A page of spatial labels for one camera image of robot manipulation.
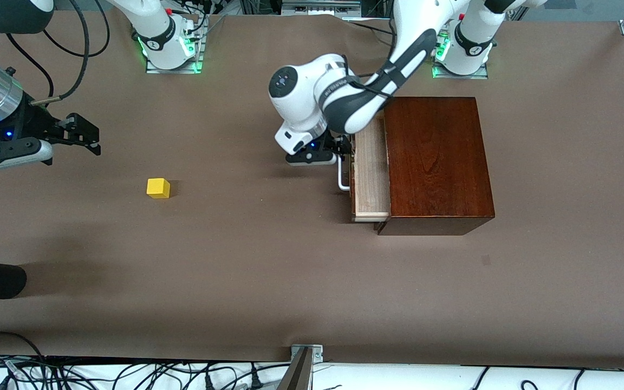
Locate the metal bar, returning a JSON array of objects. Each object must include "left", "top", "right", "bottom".
[{"left": 276, "top": 347, "right": 313, "bottom": 390}]

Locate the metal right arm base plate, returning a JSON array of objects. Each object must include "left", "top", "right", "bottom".
[{"left": 147, "top": 27, "right": 207, "bottom": 75}]

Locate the yellow wooden block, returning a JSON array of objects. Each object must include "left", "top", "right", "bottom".
[{"left": 146, "top": 178, "right": 171, "bottom": 199}]

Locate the tangled black cable bundle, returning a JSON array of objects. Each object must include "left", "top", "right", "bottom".
[{"left": 0, "top": 331, "right": 345, "bottom": 390}]

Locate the dark brown wooden cabinet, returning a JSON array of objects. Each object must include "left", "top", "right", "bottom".
[{"left": 377, "top": 97, "right": 496, "bottom": 237}]

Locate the small metal bracket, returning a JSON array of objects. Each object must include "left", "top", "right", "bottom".
[{"left": 291, "top": 344, "right": 324, "bottom": 362}]

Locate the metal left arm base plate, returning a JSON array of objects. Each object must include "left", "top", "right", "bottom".
[{"left": 433, "top": 24, "right": 491, "bottom": 80}]

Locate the aluminium frame rail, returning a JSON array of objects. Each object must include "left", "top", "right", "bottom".
[{"left": 239, "top": 0, "right": 399, "bottom": 18}]

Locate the wooden drawer with metal handle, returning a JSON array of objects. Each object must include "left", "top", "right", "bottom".
[{"left": 337, "top": 114, "right": 392, "bottom": 223}]

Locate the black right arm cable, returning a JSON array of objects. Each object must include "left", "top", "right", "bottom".
[{"left": 6, "top": 0, "right": 111, "bottom": 105}]

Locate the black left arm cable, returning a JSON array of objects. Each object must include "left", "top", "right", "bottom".
[{"left": 344, "top": 65, "right": 399, "bottom": 101}]

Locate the black cable to arm base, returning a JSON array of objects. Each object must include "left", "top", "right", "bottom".
[{"left": 344, "top": 15, "right": 399, "bottom": 38}]

